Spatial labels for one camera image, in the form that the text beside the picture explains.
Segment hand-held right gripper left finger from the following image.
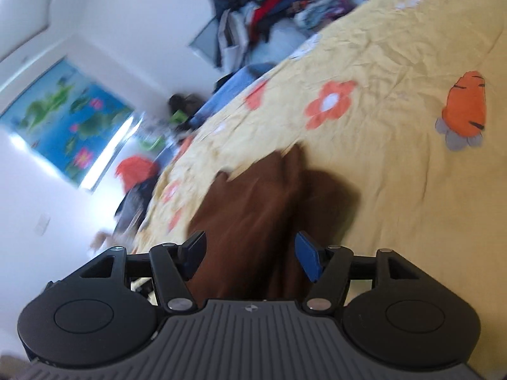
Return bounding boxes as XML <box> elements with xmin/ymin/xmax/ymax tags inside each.
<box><xmin>79</xmin><ymin>231</ymin><xmax>209</xmax><ymax>313</ymax></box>

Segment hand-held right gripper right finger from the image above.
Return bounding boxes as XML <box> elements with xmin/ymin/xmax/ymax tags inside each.
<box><xmin>295</xmin><ymin>231</ymin><xmax>428</xmax><ymax>313</ymax></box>

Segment brown knit sweater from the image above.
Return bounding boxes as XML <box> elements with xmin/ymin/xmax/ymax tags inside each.
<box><xmin>186</xmin><ymin>142</ymin><xmax>361</xmax><ymax>301</ymax></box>

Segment dark clothes heap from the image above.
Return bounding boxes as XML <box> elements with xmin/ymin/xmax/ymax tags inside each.
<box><xmin>114</xmin><ymin>176</ymin><xmax>159</xmax><ymax>239</ymax></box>

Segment red cloth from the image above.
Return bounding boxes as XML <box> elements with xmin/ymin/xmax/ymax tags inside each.
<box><xmin>116</xmin><ymin>156</ymin><xmax>159</xmax><ymax>194</ymax></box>

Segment dark plush item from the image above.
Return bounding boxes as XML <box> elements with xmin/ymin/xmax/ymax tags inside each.
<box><xmin>168</xmin><ymin>93</ymin><xmax>207</xmax><ymax>118</ymax></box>

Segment blue bed sheet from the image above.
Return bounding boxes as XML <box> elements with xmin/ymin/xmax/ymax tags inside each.
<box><xmin>190</xmin><ymin>62</ymin><xmax>278</xmax><ymax>127</ymax></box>

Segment blue floral curtain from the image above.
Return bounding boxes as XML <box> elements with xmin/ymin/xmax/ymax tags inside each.
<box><xmin>0</xmin><ymin>59</ymin><xmax>135</xmax><ymax>186</ymax></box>

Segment yellow carrot print blanket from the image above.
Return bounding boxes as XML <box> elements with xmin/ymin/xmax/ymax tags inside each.
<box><xmin>135</xmin><ymin>0</ymin><xmax>507</xmax><ymax>380</ymax></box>

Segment grey framed panel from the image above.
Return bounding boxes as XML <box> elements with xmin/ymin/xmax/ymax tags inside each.
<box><xmin>189</xmin><ymin>20</ymin><xmax>222</xmax><ymax>68</ymax></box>

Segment white wall socket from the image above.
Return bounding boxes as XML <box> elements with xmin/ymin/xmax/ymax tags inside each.
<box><xmin>34</xmin><ymin>214</ymin><xmax>52</xmax><ymax>237</ymax></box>

